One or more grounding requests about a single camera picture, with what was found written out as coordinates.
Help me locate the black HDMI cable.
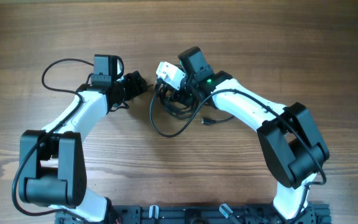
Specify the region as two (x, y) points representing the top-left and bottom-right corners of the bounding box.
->
(149, 79), (213, 138)

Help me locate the black USB cable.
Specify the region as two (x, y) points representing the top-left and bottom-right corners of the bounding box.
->
(200, 114), (235, 126)

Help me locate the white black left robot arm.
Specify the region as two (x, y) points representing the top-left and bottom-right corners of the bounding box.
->
(11, 54), (147, 223)

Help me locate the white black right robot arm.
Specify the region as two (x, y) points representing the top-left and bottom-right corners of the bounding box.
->
(156, 47), (329, 223)

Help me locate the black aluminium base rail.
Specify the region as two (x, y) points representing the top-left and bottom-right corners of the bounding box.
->
(55, 203), (333, 224)

